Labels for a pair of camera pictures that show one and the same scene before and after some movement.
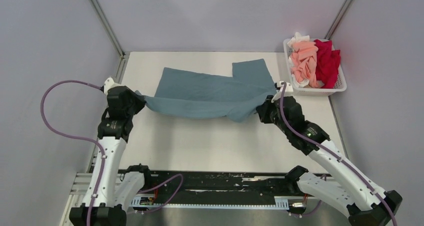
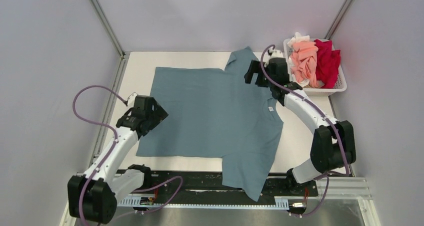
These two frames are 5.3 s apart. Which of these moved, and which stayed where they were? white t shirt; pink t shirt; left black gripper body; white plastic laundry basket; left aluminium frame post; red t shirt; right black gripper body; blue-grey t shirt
Moved: right black gripper body; left black gripper body; blue-grey t shirt
Stayed: red t shirt; white t shirt; white plastic laundry basket; pink t shirt; left aluminium frame post
